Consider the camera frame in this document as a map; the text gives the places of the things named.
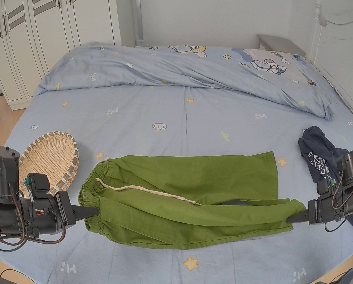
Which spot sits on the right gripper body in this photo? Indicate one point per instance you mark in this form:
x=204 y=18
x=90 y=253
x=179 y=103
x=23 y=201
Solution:
x=330 y=208

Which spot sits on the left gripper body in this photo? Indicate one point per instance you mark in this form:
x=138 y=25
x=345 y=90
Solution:
x=43 y=217

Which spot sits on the green shorts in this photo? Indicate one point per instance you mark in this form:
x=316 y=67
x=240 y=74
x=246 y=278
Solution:
x=194 y=182

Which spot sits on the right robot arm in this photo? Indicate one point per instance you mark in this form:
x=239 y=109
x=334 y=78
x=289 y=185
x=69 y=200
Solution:
x=349 y=167

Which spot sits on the round woven basket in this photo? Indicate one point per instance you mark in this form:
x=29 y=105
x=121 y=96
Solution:
x=52 y=155

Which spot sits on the dark blue printed T-shirt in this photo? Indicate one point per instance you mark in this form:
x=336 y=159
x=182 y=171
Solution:
x=315 y=146

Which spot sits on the pale printed pillow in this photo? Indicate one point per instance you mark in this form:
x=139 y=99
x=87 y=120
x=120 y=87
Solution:
x=271 y=64

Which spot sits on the grey bedside table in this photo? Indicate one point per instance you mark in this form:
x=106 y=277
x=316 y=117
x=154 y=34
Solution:
x=277 y=41

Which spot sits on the white wardrobe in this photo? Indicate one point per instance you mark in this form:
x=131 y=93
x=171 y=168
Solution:
x=46 y=40

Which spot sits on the pale blue quilt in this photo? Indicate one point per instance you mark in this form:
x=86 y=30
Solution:
x=164 y=69

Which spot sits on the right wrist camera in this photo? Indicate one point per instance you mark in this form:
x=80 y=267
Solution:
x=324 y=188

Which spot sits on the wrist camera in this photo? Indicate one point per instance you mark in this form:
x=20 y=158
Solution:
x=39 y=183
x=324 y=188

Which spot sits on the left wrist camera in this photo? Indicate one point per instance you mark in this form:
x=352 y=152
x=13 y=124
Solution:
x=39 y=183

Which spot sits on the grey vertical wall pipe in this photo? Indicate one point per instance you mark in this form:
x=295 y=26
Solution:
x=136 y=10

